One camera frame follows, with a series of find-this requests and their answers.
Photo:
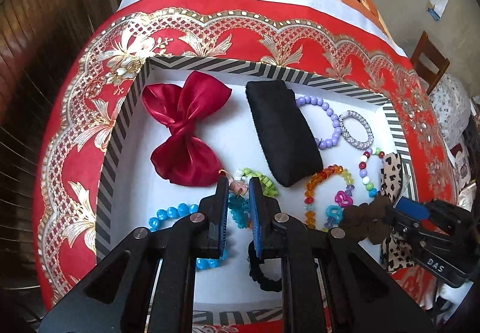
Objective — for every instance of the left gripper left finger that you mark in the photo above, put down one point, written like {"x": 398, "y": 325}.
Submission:
{"x": 212, "y": 239}

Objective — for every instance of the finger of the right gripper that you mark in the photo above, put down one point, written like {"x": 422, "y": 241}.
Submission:
{"x": 406, "y": 226}
{"x": 413, "y": 209}

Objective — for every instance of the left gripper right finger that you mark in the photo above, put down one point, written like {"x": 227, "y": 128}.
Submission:
{"x": 266, "y": 218}

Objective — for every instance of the leopard print cloth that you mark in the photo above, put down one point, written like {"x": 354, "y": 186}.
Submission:
{"x": 395, "y": 251}

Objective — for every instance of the brown scrunchie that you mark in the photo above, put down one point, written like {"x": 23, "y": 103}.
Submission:
{"x": 366, "y": 221}

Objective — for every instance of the black scrunchie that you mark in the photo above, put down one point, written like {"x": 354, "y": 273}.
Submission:
{"x": 257, "y": 275}

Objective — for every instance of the red satin bow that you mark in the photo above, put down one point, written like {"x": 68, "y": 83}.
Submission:
{"x": 184, "y": 159}

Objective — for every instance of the black velvet pouch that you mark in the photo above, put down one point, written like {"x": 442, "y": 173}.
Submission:
{"x": 284, "y": 135}

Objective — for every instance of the white striped tray box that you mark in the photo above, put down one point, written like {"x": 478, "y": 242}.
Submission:
{"x": 240, "y": 175}

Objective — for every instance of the white floral cushion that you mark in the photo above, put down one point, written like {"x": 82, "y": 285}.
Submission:
{"x": 451, "y": 105}

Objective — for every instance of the wooden chair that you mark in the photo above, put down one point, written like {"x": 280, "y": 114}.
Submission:
{"x": 429, "y": 63}

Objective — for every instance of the red gold floral bedspread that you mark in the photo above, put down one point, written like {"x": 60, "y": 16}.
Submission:
{"x": 97, "y": 181}

